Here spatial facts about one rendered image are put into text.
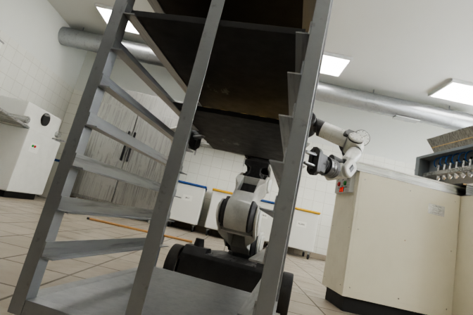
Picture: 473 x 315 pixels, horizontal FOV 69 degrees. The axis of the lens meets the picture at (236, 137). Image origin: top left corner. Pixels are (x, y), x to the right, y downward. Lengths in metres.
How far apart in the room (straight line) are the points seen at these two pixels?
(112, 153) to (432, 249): 4.75
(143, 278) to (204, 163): 5.89
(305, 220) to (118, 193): 3.05
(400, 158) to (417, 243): 4.88
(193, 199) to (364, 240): 3.92
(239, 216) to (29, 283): 0.93
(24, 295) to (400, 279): 2.05
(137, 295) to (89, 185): 5.33
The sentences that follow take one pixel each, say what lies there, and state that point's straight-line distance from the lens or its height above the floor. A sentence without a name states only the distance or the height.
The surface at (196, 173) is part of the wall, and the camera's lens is 6.53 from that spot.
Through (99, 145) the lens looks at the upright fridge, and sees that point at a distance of 6.04.
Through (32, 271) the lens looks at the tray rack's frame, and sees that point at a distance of 0.80.
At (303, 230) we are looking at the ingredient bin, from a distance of 5.90.
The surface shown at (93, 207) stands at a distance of 0.88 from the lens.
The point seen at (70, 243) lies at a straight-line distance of 0.85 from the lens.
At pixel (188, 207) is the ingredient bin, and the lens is 5.83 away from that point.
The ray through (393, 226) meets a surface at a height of 0.55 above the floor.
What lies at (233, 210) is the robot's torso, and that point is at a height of 0.41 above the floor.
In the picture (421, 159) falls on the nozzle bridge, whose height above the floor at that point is 1.15.
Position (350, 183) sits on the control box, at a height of 0.75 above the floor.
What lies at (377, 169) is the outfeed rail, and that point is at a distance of 2.39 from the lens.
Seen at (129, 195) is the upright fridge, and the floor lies 0.35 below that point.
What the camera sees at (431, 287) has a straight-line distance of 2.55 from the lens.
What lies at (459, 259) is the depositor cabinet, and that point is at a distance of 2.62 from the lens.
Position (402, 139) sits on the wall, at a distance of 7.38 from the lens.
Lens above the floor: 0.38
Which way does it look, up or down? 13 degrees up
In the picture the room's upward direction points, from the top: 13 degrees clockwise
